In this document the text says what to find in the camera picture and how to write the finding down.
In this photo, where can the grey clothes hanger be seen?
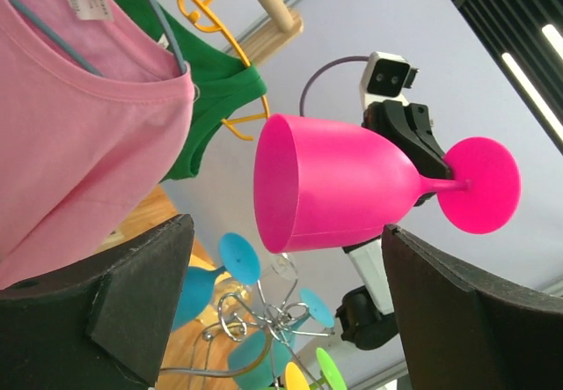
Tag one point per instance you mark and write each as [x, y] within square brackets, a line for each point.
[103, 39]

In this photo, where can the clear wine glass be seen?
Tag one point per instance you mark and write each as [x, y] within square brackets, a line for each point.
[284, 265]

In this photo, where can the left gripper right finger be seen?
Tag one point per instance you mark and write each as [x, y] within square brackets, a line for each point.
[462, 327]

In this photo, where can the yellow plastic wine glass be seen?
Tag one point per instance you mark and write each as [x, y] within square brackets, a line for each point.
[294, 378]

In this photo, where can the magenta plastic wine glass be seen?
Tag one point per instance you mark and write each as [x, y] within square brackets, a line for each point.
[320, 184]

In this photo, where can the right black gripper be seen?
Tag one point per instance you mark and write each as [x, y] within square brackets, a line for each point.
[409, 127]

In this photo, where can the green tank top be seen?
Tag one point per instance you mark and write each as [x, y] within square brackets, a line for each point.
[223, 82]

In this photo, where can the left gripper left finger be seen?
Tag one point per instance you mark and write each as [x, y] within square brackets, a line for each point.
[100, 323]

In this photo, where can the green plastic wine glass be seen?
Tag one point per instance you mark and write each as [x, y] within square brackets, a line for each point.
[330, 373]

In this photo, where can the blue wine glass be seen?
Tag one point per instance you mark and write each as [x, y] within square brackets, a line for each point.
[239, 259]
[283, 341]

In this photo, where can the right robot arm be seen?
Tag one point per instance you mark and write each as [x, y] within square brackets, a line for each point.
[366, 313]

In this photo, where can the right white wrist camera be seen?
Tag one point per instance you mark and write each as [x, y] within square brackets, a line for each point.
[384, 78]

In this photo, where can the chrome wine glass rack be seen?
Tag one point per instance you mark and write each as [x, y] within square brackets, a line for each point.
[238, 329]

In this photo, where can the pink t-shirt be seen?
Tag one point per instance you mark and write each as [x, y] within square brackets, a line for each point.
[78, 151]

